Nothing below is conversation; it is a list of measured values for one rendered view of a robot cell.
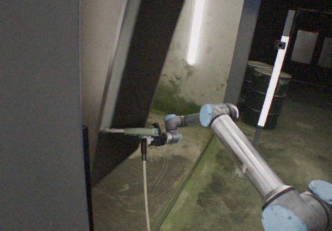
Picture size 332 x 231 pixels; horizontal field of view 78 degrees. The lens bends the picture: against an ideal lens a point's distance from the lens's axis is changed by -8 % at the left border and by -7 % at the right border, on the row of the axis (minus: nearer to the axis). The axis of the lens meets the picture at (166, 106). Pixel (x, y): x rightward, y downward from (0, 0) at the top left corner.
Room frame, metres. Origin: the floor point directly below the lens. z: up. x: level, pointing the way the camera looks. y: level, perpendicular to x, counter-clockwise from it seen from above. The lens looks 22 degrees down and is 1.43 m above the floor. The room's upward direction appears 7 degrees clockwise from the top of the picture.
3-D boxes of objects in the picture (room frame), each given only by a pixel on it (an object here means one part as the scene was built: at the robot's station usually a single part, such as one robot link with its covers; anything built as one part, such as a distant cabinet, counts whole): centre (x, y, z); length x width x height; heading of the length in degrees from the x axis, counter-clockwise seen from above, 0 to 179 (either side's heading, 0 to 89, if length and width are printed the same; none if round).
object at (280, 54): (1.86, -0.90, 1.02); 0.06 x 0.02 x 0.83; 68
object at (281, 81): (3.29, -1.55, 0.44); 0.59 x 0.58 x 0.89; 172
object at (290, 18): (1.89, -0.92, 0.82); 0.05 x 0.05 x 1.64; 68
